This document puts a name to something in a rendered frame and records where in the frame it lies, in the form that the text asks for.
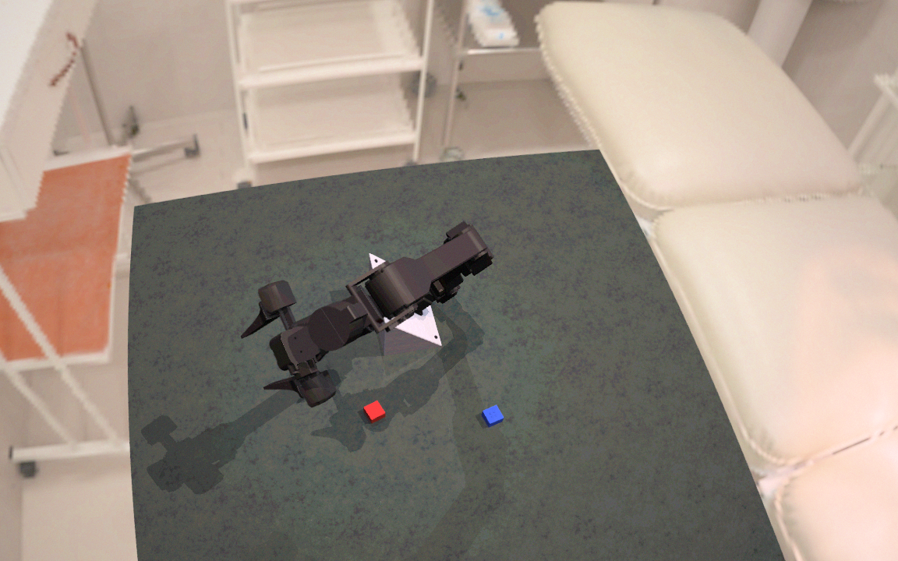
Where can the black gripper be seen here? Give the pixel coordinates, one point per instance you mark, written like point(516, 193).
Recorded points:
point(275, 299)

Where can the blue toy brick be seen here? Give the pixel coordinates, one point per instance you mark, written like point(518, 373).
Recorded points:
point(492, 416)

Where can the red block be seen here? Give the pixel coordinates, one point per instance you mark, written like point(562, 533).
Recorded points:
point(374, 412)

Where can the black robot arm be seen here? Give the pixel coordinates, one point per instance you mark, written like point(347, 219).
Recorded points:
point(398, 290)

